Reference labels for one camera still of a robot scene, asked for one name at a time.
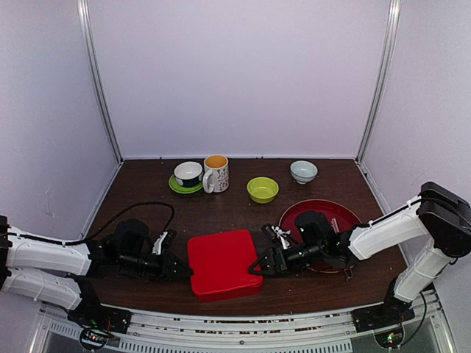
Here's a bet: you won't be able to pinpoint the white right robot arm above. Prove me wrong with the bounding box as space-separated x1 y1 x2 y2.
248 182 470 325

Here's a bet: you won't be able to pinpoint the aluminium frame post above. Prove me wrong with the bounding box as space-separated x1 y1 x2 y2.
77 0 124 164
355 0 401 165

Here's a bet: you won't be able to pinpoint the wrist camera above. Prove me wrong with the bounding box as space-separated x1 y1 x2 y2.
152 229 177 255
261 224 295 250

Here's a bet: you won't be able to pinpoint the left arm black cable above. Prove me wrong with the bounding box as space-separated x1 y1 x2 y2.
7 201 176 247

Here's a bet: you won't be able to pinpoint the right aluminium frame post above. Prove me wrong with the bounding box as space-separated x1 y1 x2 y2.
355 0 401 165

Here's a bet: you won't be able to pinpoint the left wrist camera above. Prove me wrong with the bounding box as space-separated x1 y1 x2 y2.
152 229 177 255

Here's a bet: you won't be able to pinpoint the round red tray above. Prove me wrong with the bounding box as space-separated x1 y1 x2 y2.
279 199 360 272

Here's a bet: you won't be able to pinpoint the left aluminium frame post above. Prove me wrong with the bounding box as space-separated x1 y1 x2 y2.
77 0 124 164

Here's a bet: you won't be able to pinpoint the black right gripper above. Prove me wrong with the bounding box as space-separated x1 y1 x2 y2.
248 242 325 277

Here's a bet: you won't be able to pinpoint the lime green bowl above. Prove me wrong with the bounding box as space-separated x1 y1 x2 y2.
247 176 279 204

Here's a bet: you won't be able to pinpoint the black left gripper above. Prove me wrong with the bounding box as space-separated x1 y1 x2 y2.
119 249 194 283

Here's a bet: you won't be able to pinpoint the aluminium front rail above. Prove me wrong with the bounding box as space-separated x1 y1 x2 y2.
36 290 442 353

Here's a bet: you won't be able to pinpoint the patterned mug yellow inside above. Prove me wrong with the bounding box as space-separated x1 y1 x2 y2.
202 155 230 193

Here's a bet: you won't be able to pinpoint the red tin box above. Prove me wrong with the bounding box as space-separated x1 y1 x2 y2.
191 284 263 303

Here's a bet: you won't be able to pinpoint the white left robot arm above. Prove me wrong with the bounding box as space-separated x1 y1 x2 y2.
1 216 193 327

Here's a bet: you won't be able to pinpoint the red tin lid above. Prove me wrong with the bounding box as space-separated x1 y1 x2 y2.
187 229 263 290

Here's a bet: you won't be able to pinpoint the green saucer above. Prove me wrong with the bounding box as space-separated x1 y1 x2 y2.
169 175 203 194

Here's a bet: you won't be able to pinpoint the pale blue ceramic bowl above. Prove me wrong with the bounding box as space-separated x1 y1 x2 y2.
290 160 318 185

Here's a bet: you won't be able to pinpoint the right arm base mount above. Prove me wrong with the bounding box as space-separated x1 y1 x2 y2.
351 304 415 350

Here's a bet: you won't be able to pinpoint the pink tongs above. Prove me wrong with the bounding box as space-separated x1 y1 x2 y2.
330 218 357 282

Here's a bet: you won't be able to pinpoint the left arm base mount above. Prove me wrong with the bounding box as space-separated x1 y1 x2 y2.
65 306 132 352

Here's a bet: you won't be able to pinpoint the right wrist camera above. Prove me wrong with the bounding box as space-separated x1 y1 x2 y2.
261 224 295 250

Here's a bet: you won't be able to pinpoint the white dark-banded cup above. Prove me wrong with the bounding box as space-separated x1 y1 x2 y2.
173 161 203 181

